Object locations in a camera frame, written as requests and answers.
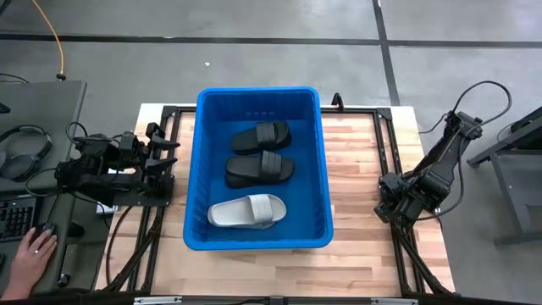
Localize person's hand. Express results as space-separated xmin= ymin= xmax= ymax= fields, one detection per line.
xmin=8 ymin=226 xmax=58 ymax=293

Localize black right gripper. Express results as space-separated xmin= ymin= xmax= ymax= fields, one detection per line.
xmin=374 ymin=172 xmax=420 ymax=225

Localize dark metal stand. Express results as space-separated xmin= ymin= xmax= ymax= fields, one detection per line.
xmin=467 ymin=105 xmax=542 ymax=249

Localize black computer mouse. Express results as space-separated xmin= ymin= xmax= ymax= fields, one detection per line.
xmin=30 ymin=220 xmax=58 ymax=239

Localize person's forearm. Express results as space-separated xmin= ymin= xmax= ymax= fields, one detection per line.
xmin=0 ymin=277 xmax=26 ymax=302

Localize grey side desk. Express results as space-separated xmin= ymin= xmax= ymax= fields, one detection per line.
xmin=0 ymin=80 xmax=88 ymax=297

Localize black metal table frame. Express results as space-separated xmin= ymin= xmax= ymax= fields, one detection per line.
xmin=96 ymin=104 xmax=456 ymax=305

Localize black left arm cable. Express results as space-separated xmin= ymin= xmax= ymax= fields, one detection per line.
xmin=25 ymin=121 xmax=90 ymax=198

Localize yellow orange cable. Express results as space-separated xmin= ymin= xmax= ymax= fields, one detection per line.
xmin=31 ymin=0 xmax=68 ymax=82

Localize black headphones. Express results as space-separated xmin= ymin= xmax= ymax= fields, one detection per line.
xmin=0 ymin=124 xmax=54 ymax=183

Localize silver metal bracket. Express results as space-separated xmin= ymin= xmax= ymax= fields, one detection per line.
xmin=134 ymin=296 xmax=183 ymax=305
xmin=370 ymin=297 xmax=419 ymax=305

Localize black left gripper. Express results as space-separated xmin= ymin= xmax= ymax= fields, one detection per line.
xmin=117 ymin=122 xmax=181 ymax=179

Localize thin black cable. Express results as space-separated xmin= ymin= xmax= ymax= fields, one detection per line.
xmin=0 ymin=72 xmax=30 ymax=85

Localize black keyboard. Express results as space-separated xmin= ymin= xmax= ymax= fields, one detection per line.
xmin=0 ymin=194 xmax=38 ymax=243

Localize blue plastic bin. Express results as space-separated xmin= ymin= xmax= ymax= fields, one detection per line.
xmin=182 ymin=86 xmax=335 ymax=251

